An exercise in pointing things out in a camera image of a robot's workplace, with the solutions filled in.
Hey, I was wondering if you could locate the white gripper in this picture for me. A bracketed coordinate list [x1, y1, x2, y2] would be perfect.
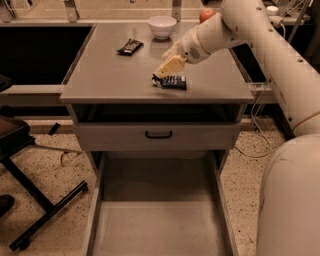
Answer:
[154, 28, 211, 78]

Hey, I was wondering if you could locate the blue rxbar wrapper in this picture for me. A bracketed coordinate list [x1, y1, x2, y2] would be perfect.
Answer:
[152, 76, 187, 90]

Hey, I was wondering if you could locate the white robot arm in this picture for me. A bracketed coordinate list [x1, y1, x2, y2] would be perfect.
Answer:
[155, 0, 320, 256]

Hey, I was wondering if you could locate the grey drawer cabinet counter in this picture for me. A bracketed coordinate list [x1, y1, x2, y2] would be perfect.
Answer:
[61, 22, 253, 167]

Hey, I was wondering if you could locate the closed grey drawer front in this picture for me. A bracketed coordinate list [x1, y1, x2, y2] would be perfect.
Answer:
[74, 123, 240, 152]

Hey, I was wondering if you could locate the open grey drawer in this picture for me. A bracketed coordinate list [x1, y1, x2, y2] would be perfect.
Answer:
[81, 152, 239, 256]

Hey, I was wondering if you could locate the white ceramic bowl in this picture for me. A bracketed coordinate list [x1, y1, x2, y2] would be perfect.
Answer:
[148, 16, 177, 40]

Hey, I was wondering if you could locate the dark snack bar wrapper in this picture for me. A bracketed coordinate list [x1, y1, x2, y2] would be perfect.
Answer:
[117, 38, 144, 56]

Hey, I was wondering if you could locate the red apple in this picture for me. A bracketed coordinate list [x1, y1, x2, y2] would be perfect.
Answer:
[199, 8, 216, 23]

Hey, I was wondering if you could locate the white power strip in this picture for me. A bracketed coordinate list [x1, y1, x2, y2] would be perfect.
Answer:
[266, 6, 283, 28]

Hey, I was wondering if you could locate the black office chair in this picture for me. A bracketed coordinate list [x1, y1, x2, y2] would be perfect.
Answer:
[0, 73, 89, 252]

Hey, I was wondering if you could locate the black shoe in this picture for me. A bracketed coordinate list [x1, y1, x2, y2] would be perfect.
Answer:
[0, 195, 15, 217]

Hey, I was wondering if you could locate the black drawer handle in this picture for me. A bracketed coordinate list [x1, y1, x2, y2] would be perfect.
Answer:
[145, 131, 173, 139]

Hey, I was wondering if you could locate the white cable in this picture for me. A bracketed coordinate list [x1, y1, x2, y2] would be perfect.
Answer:
[234, 23, 288, 159]

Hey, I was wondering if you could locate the grey side rail left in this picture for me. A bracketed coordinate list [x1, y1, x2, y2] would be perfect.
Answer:
[0, 85, 63, 107]

